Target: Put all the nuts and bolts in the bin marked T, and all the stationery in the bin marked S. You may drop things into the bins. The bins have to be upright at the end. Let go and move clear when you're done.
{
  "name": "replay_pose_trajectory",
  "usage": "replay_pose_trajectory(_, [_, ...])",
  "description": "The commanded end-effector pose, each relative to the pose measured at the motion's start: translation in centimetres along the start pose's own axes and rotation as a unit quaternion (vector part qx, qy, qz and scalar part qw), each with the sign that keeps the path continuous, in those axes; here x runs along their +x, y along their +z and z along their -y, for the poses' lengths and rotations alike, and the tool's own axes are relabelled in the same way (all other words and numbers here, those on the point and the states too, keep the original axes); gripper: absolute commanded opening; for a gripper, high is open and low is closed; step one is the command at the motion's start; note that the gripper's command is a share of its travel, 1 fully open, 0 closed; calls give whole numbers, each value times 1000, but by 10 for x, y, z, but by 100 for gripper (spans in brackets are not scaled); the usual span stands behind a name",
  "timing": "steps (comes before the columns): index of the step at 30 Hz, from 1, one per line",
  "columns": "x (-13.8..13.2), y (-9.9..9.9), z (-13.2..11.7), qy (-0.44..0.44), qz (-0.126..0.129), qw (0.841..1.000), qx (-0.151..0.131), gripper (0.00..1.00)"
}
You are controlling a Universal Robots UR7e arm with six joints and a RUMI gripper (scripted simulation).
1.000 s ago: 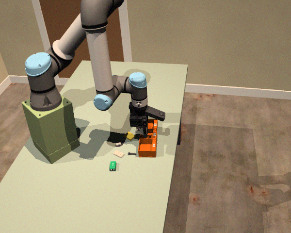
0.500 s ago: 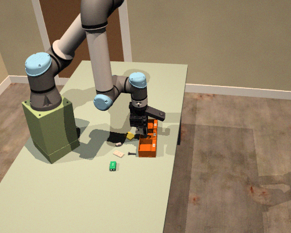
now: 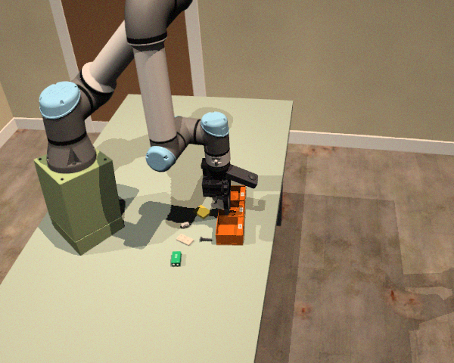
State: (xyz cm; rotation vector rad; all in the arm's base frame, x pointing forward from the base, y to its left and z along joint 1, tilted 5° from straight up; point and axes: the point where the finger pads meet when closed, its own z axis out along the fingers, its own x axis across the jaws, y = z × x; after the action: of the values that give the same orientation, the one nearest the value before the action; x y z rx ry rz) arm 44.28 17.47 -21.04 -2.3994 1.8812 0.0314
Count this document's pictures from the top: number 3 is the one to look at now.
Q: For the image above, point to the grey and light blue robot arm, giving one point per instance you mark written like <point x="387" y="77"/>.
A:
<point x="64" y="106"/>

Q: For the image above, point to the cream domino tile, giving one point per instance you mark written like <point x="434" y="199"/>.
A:
<point x="185" y="240"/>

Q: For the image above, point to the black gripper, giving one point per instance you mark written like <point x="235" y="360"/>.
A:
<point x="216" y="186"/>

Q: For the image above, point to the orange rack of bins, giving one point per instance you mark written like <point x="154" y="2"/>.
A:
<point x="230" y="229"/>

